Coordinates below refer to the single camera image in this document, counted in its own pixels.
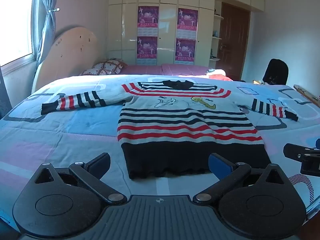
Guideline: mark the beige rounded headboard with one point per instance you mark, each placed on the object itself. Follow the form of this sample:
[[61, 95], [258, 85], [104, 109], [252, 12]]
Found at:
[[72, 55]]

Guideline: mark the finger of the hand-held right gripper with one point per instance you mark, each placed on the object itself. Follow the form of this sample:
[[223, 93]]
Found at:
[[293, 151]]

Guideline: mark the cream corner shelf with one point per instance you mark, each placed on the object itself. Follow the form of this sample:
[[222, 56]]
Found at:
[[217, 38]]

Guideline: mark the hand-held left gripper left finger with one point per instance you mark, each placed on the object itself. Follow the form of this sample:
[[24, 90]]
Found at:
[[100, 163]]

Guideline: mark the blue curtain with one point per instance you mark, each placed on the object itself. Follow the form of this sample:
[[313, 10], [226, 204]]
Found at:
[[48, 30]]

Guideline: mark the cream wardrobe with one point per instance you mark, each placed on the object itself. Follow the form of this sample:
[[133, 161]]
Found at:
[[167, 30]]

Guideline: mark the wooden plank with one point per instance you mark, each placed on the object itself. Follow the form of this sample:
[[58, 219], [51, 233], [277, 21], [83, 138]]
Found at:
[[306, 92]]

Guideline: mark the window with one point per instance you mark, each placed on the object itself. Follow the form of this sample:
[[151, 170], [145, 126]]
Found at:
[[15, 17]]

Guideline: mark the striped knit sweater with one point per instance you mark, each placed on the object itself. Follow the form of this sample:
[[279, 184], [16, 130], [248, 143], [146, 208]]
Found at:
[[187, 120]]

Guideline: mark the brown wooden door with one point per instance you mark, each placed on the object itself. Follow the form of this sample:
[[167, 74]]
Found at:
[[233, 42]]

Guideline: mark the blue printed blanket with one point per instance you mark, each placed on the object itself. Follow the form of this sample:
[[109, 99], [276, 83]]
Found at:
[[75, 130]]

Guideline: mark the purple wall poster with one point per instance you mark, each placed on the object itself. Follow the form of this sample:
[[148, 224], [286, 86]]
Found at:
[[187, 20], [185, 48], [148, 17], [147, 47]]

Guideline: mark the yellow wooden object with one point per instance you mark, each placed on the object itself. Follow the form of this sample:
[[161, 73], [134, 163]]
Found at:
[[257, 81]]

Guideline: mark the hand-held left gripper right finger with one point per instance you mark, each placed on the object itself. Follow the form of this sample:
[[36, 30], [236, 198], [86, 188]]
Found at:
[[220, 165]]

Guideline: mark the patterned pillow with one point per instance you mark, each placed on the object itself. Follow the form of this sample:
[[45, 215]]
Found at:
[[105, 67]]

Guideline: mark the red and white clothes pile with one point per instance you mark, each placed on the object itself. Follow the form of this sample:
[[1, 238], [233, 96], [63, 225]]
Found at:
[[217, 75]]

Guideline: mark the pink bed sheet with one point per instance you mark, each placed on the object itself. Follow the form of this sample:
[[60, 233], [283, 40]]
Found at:
[[155, 69]]

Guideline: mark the black chair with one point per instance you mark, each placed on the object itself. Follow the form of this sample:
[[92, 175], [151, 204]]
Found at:
[[276, 71]]

